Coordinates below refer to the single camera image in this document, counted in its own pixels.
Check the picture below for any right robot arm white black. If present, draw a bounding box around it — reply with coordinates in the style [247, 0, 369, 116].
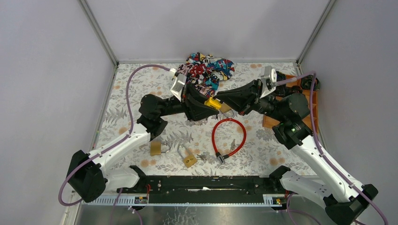
[215, 80, 378, 225]

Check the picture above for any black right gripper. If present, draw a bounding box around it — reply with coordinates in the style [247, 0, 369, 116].
[214, 79, 284, 121]

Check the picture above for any dark rolled fabric small centre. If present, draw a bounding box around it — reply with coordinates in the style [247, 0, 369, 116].
[274, 85, 303, 98]

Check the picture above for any red cable lock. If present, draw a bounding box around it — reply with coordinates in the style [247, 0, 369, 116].
[210, 119, 247, 165]

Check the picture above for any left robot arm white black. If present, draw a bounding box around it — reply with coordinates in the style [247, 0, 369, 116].
[63, 84, 221, 203]

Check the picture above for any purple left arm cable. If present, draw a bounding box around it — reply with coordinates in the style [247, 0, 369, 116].
[58, 64, 175, 225]

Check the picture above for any yellow small padlock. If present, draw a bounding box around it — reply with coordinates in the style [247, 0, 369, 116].
[204, 97, 222, 110]

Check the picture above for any colourful comic print cloth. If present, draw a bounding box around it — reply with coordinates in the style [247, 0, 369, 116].
[177, 52, 235, 97]

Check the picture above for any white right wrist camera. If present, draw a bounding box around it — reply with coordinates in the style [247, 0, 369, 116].
[260, 66, 277, 98]

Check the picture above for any orange wooden compartment tray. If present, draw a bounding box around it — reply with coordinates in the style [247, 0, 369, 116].
[262, 71, 319, 134]

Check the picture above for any brass padlock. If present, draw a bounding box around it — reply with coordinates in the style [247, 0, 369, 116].
[177, 145, 198, 168]
[220, 103, 236, 120]
[150, 141, 171, 156]

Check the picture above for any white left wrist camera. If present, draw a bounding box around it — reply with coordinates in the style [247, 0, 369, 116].
[169, 69, 187, 101]

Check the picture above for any silver padlock key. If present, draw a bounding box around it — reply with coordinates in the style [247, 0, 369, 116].
[197, 154, 208, 161]

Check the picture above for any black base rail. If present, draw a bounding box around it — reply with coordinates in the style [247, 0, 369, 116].
[121, 175, 288, 204]

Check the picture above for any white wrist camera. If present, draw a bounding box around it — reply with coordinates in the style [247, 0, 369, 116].
[260, 66, 277, 98]
[169, 69, 187, 101]

